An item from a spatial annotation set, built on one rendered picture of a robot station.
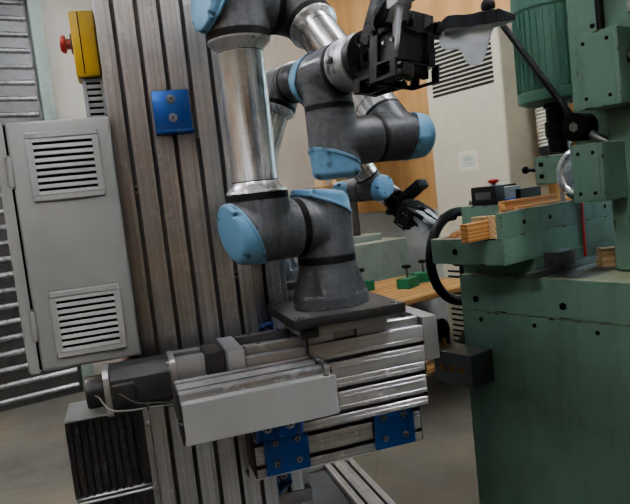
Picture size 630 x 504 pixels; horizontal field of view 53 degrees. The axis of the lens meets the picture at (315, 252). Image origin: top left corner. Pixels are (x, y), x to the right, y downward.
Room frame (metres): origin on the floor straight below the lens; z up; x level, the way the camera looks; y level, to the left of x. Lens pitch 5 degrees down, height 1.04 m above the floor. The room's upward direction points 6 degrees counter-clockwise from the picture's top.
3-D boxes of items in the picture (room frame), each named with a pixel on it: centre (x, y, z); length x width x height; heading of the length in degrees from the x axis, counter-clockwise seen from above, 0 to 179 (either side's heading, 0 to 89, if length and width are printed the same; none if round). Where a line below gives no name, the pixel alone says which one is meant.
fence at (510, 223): (1.54, -0.64, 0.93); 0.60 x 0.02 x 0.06; 126
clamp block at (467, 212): (1.73, -0.51, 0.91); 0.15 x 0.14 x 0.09; 126
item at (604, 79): (1.31, -0.63, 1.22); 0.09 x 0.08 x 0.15; 36
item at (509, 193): (1.73, -0.50, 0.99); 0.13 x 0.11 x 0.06; 126
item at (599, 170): (1.34, -0.61, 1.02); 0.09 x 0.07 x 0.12; 126
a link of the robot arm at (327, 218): (1.26, -0.02, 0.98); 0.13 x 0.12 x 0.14; 121
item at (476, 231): (1.54, -0.57, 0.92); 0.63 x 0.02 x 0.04; 126
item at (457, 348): (1.54, -0.33, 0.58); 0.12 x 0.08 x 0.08; 36
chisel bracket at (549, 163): (1.56, -0.64, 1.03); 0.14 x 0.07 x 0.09; 36
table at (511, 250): (1.66, -0.56, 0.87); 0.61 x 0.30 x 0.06; 126
